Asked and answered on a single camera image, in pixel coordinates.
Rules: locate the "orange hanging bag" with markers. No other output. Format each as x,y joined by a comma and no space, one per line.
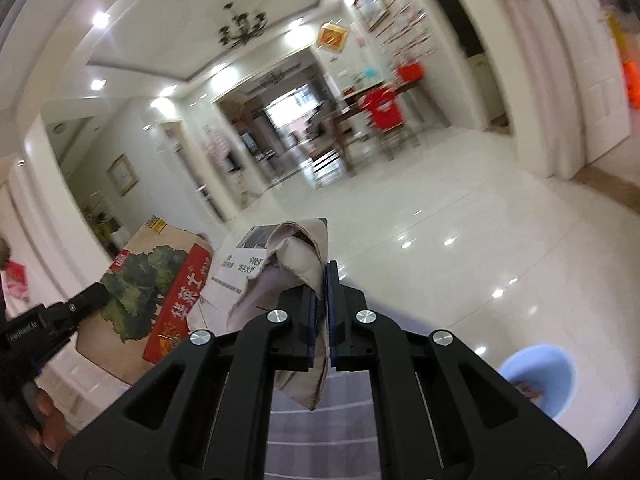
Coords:
632,79

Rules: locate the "red bag on table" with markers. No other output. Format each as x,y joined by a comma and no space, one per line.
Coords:
410,72

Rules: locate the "white coat rack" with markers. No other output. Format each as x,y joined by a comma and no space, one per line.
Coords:
220,152

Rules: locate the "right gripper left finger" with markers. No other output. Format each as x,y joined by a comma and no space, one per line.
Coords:
203,412

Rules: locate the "gold red framed picture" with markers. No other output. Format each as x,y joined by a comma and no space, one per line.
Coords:
332,37

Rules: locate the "person's left hand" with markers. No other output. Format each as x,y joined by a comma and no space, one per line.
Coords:
53,434

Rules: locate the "vegetable print cardboard box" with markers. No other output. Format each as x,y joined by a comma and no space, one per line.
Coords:
154,283

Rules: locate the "white shelf rack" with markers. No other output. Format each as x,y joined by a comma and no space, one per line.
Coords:
104,224

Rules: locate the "light blue trash bin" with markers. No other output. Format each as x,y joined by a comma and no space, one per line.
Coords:
548,370

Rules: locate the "black ceiling chandelier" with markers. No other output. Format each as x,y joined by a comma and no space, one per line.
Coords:
241,28

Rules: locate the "grey checked tablecloth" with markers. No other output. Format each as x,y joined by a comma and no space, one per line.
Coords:
337,440

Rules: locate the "brown paper bag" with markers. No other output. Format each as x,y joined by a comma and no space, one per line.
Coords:
297,253

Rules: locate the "wooden dining table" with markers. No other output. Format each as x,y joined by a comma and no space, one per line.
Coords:
335,120

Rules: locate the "framed wall picture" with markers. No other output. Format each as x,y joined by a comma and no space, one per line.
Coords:
122,175

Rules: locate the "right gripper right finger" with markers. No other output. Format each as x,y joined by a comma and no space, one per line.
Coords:
440,411

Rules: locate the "chair with red cover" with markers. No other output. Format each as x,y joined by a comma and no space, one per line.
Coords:
387,121

